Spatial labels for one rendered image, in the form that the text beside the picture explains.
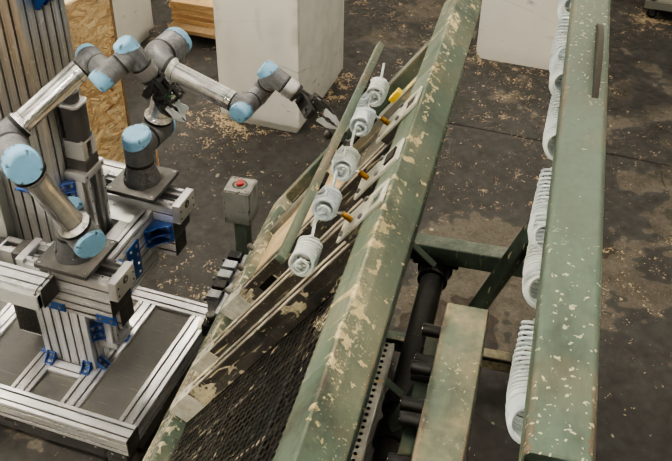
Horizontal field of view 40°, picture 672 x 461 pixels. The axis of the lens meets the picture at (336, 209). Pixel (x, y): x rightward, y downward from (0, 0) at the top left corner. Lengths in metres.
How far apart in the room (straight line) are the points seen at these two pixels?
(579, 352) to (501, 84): 5.28
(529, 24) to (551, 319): 5.38
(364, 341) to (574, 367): 0.57
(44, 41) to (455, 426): 2.08
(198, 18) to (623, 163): 3.26
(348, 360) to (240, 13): 4.07
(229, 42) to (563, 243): 4.35
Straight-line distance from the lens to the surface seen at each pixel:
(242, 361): 2.75
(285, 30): 5.62
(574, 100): 2.10
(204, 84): 3.37
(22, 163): 2.99
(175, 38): 3.53
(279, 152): 5.80
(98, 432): 3.96
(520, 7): 6.76
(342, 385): 1.79
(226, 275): 3.73
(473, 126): 6.15
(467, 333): 2.04
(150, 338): 4.31
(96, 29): 5.04
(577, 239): 1.69
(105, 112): 5.26
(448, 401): 1.90
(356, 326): 1.89
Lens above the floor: 3.23
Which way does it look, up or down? 37 degrees down
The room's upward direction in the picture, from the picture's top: 1 degrees clockwise
